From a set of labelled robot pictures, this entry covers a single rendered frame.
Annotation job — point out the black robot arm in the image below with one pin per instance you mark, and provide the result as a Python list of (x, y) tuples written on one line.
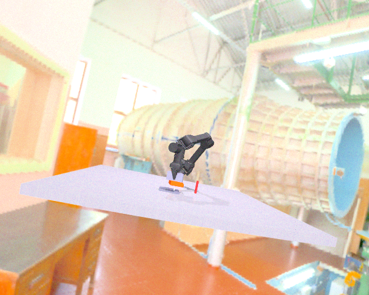
[(187, 142)]

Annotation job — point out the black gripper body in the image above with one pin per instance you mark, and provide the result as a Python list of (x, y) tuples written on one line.
[(177, 160)]

